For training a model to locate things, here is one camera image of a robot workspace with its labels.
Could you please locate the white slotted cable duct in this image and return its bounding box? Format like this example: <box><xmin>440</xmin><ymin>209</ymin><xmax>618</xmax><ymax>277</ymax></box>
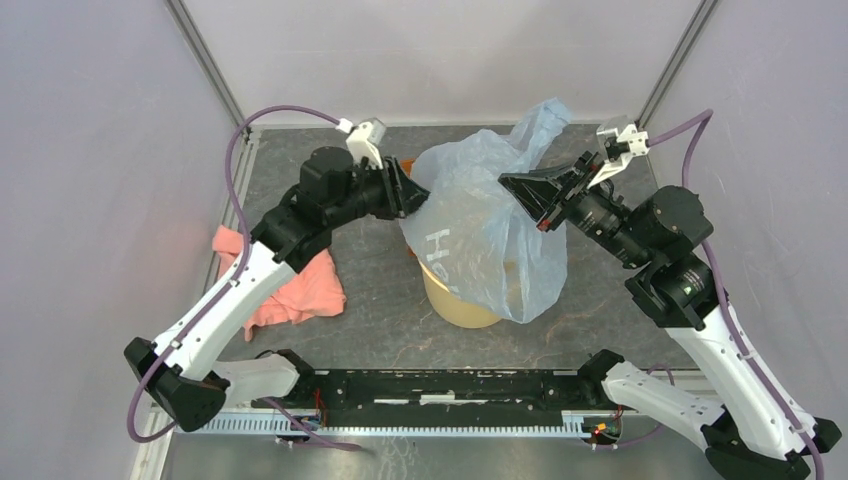
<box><xmin>196</xmin><ymin>411</ymin><xmax>617</xmax><ymax>440</ymax></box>

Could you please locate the translucent blue plastic trash bag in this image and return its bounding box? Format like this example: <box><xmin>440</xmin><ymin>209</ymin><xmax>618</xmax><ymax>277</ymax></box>
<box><xmin>400</xmin><ymin>98</ymin><xmax>571</xmax><ymax>324</ymax></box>

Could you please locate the orange wooden divided tray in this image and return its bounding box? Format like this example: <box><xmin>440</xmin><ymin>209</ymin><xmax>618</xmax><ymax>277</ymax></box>
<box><xmin>400</xmin><ymin>158</ymin><xmax>416</xmax><ymax>257</ymax></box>

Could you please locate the pink cloth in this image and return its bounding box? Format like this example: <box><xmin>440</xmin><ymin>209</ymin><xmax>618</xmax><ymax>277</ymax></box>
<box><xmin>243</xmin><ymin>249</ymin><xmax>347</xmax><ymax>342</ymax></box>

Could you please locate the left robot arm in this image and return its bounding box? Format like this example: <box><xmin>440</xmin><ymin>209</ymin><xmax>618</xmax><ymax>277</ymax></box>
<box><xmin>124</xmin><ymin>147</ymin><xmax>429</xmax><ymax>432</ymax></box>

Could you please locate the yellow plastic trash bin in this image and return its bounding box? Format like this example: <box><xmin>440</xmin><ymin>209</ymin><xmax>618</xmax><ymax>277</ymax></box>
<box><xmin>419</xmin><ymin>259</ymin><xmax>526</xmax><ymax>329</ymax></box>

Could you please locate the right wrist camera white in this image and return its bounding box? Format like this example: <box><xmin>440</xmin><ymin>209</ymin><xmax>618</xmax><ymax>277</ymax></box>
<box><xmin>587</xmin><ymin>115</ymin><xmax>649</xmax><ymax>188</ymax></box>

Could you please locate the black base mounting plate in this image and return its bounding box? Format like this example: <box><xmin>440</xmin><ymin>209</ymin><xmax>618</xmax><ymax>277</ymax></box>
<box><xmin>274</xmin><ymin>350</ymin><xmax>621</xmax><ymax>427</ymax></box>

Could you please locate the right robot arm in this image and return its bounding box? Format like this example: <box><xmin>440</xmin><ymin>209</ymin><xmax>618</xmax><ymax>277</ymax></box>
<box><xmin>498</xmin><ymin>152</ymin><xmax>842</xmax><ymax>479</ymax></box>

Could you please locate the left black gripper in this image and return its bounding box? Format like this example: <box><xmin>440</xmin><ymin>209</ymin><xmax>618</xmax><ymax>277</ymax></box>
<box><xmin>327</xmin><ymin>155</ymin><xmax>435</xmax><ymax>230</ymax></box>

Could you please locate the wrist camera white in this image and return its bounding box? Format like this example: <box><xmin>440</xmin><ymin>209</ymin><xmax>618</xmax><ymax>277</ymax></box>
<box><xmin>335</xmin><ymin>118</ymin><xmax>387</xmax><ymax>170</ymax></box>
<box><xmin>587</xmin><ymin>115</ymin><xmax>649</xmax><ymax>188</ymax></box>

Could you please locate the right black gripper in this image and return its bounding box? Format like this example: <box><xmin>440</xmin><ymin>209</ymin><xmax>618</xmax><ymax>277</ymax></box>
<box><xmin>499</xmin><ymin>148</ymin><xmax>653</xmax><ymax>268</ymax></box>

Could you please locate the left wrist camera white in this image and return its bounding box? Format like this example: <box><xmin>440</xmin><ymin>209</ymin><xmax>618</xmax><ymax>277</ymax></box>
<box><xmin>335</xmin><ymin>118</ymin><xmax>387</xmax><ymax>170</ymax></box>

